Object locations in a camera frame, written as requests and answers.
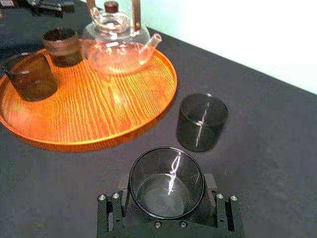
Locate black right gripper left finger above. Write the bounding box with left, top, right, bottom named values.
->
left=96, top=173, right=130, bottom=236

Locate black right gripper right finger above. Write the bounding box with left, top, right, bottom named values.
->
left=204, top=173, right=240, bottom=234

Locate dark smoked glass tumbler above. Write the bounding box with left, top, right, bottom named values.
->
left=175, top=93, right=229, bottom=153
left=127, top=146, right=206, bottom=220
left=40, top=27, right=84, bottom=68
left=1, top=53, right=59, bottom=102

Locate round orange wooden tray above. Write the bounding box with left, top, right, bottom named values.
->
left=0, top=39, right=179, bottom=153

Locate black table cloth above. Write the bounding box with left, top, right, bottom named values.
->
left=0, top=0, right=317, bottom=238

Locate clear glass teapot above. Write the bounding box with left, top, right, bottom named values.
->
left=81, top=0, right=163, bottom=76

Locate brown wooden teapot lid knob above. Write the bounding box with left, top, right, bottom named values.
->
left=104, top=0, right=119, bottom=13

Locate black object in background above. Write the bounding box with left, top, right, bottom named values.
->
left=29, top=0, right=75, bottom=16

